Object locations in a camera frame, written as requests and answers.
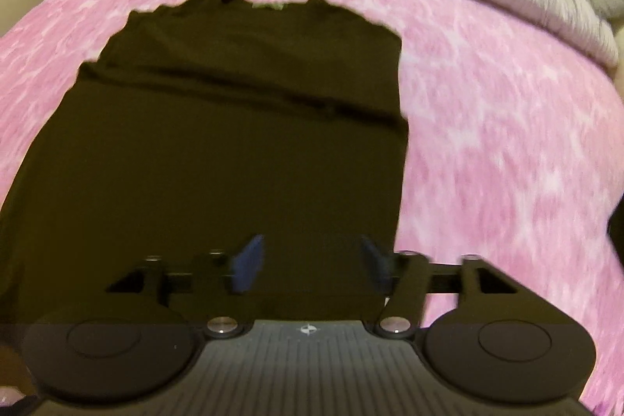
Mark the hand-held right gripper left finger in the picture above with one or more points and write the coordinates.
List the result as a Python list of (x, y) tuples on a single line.
[(249, 262)]

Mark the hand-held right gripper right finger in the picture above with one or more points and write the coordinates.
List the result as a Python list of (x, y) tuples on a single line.
[(378, 262)]

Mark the black long-sleeved sweater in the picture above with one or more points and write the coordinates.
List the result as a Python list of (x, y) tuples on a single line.
[(219, 143)]

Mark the pink floral blanket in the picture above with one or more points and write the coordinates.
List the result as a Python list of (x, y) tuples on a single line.
[(512, 128)]

